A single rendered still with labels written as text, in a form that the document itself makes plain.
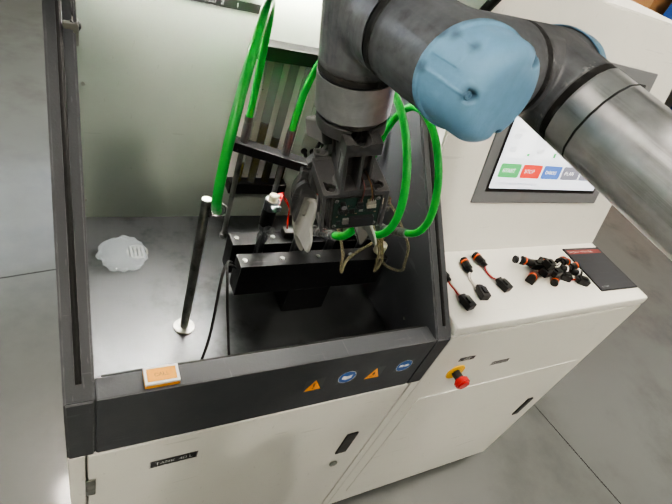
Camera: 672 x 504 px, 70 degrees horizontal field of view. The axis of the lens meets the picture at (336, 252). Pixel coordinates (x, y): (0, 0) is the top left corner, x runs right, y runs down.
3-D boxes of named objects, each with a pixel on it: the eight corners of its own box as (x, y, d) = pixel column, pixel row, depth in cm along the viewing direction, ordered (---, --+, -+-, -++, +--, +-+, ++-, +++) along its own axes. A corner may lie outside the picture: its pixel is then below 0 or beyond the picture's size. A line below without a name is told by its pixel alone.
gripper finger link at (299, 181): (282, 220, 58) (308, 162, 52) (280, 211, 59) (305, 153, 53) (318, 225, 60) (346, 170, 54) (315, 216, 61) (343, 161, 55)
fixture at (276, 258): (227, 318, 100) (241, 266, 91) (216, 283, 106) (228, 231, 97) (365, 302, 117) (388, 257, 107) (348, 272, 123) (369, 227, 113)
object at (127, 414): (95, 454, 77) (95, 401, 67) (93, 429, 80) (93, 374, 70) (405, 384, 107) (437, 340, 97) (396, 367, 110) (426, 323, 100)
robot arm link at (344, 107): (309, 51, 46) (390, 49, 47) (307, 94, 49) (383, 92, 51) (326, 92, 41) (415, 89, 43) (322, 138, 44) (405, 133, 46)
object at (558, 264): (530, 295, 115) (544, 279, 111) (504, 263, 121) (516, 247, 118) (589, 287, 126) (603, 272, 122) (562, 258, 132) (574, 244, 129)
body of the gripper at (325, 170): (316, 236, 52) (325, 144, 43) (302, 185, 58) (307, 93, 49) (383, 229, 54) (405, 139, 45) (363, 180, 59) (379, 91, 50)
